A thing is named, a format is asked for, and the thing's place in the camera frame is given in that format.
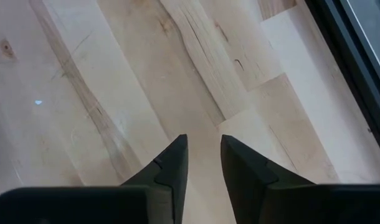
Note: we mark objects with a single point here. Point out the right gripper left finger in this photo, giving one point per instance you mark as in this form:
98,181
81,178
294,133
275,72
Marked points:
84,205

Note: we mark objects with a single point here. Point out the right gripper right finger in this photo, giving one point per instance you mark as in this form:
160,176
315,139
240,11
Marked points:
302,205

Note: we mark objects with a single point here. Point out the black aluminium table frame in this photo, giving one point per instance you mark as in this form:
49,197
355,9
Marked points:
342,37

